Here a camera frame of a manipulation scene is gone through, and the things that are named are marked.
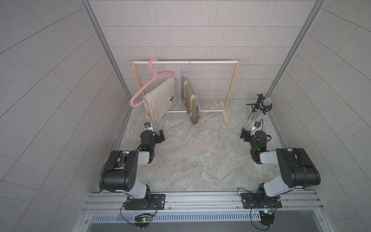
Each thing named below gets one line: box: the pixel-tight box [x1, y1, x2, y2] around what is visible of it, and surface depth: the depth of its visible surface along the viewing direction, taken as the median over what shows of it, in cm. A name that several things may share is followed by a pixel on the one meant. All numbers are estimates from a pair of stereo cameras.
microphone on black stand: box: [246, 93, 273, 120], surface depth 93 cm
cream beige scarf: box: [142, 76, 177, 123], surface depth 93 cm
